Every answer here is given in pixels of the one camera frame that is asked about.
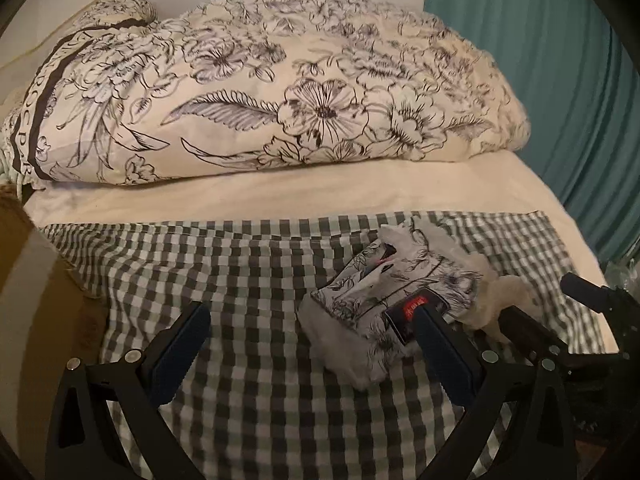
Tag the teal curtain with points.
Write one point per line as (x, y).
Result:
(581, 92)

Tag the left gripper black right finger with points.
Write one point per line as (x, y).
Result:
(482, 384)

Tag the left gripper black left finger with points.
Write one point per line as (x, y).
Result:
(83, 442)

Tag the cream crumpled cloth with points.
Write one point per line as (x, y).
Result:
(494, 294)

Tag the green white checkered cloth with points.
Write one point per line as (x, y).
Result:
(256, 404)

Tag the floral black white duvet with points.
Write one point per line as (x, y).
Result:
(124, 98)

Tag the brown cardboard box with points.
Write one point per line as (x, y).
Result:
(47, 318)

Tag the cream bed sheet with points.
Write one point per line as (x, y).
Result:
(492, 182)

